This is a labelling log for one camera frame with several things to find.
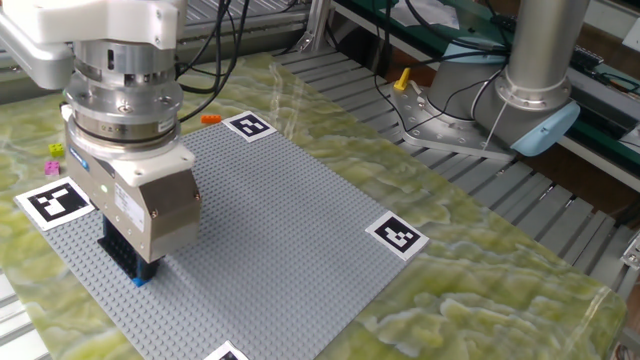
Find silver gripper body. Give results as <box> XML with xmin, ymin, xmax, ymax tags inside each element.
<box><xmin>64</xmin><ymin>147</ymin><xmax>203</xmax><ymax>265</ymax></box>

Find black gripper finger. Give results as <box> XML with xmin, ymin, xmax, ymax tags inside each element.
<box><xmin>101</xmin><ymin>214</ymin><xmax>133</xmax><ymax>250</ymax></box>
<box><xmin>134</xmin><ymin>256</ymin><xmax>162</xmax><ymax>283</ymax></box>

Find black Lego plate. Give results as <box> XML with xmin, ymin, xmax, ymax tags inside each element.
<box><xmin>96</xmin><ymin>233</ymin><xmax>146</xmax><ymax>281</ymax></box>

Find grey Lego baseplate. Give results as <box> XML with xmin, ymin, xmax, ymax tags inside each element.
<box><xmin>38</xmin><ymin>121</ymin><xmax>411</xmax><ymax>360</ymax></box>

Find black white fiducial marker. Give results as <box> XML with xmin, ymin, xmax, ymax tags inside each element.
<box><xmin>13</xmin><ymin>176</ymin><xmax>96</xmax><ymax>232</ymax></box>
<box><xmin>364</xmin><ymin>210</ymin><xmax>431</xmax><ymax>262</ymax></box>
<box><xmin>202</xmin><ymin>340</ymin><xmax>251</xmax><ymax>360</ymax></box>
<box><xmin>221</xmin><ymin>110</ymin><xmax>278</xmax><ymax>144</ymax></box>

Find metal robot mounting plate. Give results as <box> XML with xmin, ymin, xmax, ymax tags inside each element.
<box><xmin>391</xmin><ymin>82</ymin><xmax>516</xmax><ymax>162</ymax></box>

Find yellow plastic tool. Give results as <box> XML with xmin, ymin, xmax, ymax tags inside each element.
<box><xmin>393</xmin><ymin>66</ymin><xmax>413</xmax><ymax>92</ymax></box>

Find green topped bench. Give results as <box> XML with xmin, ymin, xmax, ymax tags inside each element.
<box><xmin>332</xmin><ymin>0</ymin><xmax>640</xmax><ymax>194</ymax></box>

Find white papers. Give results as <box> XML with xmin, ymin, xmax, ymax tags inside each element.
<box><xmin>392</xmin><ymin>0</ymin><xmax>461</xmax><ymax>30</ymax></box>

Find black electronics box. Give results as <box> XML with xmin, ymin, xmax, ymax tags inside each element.
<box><xmin>572</xmin><ymin>44</ymin><xmax>640</xmax><ymax>141</ymax></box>

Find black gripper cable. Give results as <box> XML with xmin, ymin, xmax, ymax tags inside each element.
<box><xmin>174</xmin><ymin>0</ymin><xmax>251</xmax><ymax>124</ymax></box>

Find aluminium upright post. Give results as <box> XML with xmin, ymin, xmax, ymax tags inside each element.
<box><xmin>294</xmin><ymin>0</ymin><xmax>334</xmax><ymax>54</ymax></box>

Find metal corner bracket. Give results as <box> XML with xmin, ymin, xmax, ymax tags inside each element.
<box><xmin>619</xmin><ymin>234</ymin><xmax>640</xmax><ymax>271</ymax></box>

